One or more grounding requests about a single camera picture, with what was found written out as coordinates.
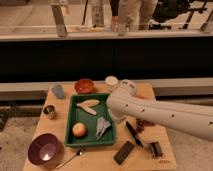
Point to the orange carrot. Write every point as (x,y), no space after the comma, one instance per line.
(140,96)

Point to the purple bowl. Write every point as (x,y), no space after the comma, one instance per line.
(43,149)

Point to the red yellow apple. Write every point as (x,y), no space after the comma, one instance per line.
(79,130)

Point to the green plastic tray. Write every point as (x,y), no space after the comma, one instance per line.
(78,115)

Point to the white cup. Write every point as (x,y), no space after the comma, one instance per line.
(111,82)

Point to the black rectangular block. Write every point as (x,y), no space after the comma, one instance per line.
(123,152)

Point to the wooden railing post left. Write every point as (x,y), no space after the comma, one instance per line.
(58,18)

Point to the metal spoon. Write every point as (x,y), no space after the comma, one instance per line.
(78,153)

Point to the black equipment background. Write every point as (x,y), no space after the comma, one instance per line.
(170,9)

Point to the person legs beige trousers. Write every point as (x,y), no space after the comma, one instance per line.
(142,8)

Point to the bunch of dark grapes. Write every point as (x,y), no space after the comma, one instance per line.
(141,124)

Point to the peeled banana piece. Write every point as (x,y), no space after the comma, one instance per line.
(88,105)

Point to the red orange bowl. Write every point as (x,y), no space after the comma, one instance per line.
(84,86)

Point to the small metal clip object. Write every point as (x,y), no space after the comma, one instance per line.
(156,150)

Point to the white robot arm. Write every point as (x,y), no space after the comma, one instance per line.
(196,120)

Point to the blue plastic cup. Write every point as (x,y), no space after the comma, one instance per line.
(57,90)

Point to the small metal cup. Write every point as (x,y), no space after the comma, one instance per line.
(49,111)

